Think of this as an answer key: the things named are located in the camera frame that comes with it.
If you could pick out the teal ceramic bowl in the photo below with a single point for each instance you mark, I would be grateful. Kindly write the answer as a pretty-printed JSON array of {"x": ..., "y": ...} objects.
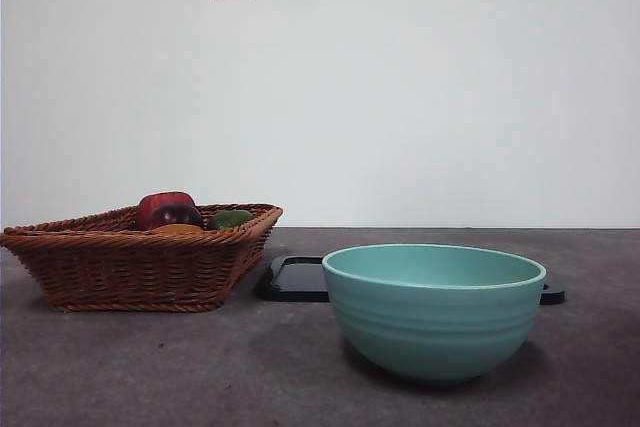
[{"x": 430, "y": 327}]

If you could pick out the dark purple round fruit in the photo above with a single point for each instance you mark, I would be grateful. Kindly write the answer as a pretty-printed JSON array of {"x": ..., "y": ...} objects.
[{"x": 177, "y": 216}]

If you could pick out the green avocado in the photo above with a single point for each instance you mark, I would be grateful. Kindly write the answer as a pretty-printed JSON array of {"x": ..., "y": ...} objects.
[{"x": 227, "y": 219}]

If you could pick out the yellow-brown kiwi fruit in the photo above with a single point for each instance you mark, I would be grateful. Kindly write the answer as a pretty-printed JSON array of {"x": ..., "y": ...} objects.
[{"x": 177, "y": 229}]

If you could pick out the dark rectangular tray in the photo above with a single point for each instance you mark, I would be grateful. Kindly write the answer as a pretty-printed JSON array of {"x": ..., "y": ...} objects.
[{"x": 295, "y": 279}]

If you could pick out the brown wicker basket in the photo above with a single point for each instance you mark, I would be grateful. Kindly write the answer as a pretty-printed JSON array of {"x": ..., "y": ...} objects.
[{"x": 125, "y": 267}]

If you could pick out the red apple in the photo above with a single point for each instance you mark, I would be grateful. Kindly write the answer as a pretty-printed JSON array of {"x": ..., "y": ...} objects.
[{"x": 147, "y": 211}]

